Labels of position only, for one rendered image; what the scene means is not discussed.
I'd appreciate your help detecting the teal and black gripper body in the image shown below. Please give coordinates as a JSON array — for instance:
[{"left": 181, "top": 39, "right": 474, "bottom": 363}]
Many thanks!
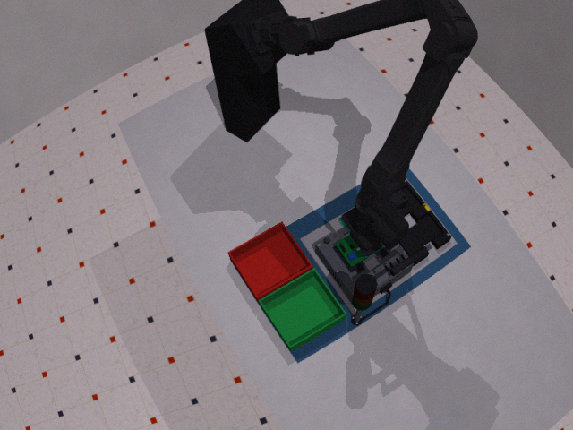
[{"left": 341, "top": 208, "right": 382, "bottom": 256}]

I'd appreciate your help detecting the green circuit board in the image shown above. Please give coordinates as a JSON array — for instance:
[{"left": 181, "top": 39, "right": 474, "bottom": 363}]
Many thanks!
[{"left": 335, "top": 235, "right": 366, "bottom": 267}]

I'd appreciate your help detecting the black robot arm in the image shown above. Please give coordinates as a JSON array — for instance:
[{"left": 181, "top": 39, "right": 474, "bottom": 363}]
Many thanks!
[{"left": 246, "top": 0, "right": 478, "bottom": 250}]

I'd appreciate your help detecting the green bin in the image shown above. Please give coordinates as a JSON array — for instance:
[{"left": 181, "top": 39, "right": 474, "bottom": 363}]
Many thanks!
[{"left": 259, "top": 268, "right": 346, "bottom": 352}]

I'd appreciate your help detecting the red square tray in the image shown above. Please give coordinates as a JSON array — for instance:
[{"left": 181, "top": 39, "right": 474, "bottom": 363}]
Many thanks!
[{"left": 228, "top": 222, "right": 313, "bottom": 304}]

